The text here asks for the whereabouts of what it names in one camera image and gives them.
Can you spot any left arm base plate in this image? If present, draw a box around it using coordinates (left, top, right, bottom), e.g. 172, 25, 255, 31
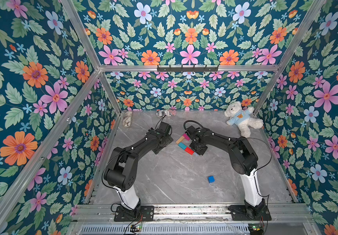
114, 206, 155, 222

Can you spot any left circuit board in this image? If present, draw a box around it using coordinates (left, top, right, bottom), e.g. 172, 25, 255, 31
130, 225, 142, 233

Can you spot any white teddy bear blue shirt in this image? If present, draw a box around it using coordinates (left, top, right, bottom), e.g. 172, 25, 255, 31
224, 101, 263, 138

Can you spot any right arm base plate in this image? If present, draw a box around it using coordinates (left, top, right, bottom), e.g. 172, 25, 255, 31
228, 205, 272, 221

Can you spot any magenta rectangular block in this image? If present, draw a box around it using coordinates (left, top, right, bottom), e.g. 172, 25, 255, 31
183, 134, 190, 141

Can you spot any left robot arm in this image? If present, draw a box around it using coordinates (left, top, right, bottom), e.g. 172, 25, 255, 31
102, 122, 173, 211

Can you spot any teal rectangular block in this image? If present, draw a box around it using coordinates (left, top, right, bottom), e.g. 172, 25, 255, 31
178, 142, 187, 150

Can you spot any right circuit board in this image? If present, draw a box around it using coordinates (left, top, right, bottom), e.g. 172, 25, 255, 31
248, 224, 264, 235

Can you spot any dark blue small block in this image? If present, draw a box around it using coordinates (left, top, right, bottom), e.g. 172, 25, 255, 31
207, 176, 215, 184

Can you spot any red rectangular block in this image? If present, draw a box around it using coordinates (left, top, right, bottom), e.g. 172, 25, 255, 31
185, 147, 194, 155

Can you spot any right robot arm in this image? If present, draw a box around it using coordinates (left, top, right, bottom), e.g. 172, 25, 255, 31
183, 120, 269, 208

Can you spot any map print shoe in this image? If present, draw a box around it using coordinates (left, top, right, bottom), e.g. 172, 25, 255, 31
123, 111, 133, 128

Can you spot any metal hook rail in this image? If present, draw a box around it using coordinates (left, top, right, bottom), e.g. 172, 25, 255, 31
156, 65, 219, 73

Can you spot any circuit board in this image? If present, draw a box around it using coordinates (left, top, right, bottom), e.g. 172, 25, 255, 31
130, 225, 142, 233
248, 224, 264, 235

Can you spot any natural wood block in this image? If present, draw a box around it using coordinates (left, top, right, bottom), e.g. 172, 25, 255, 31
176, 136, 185, 145

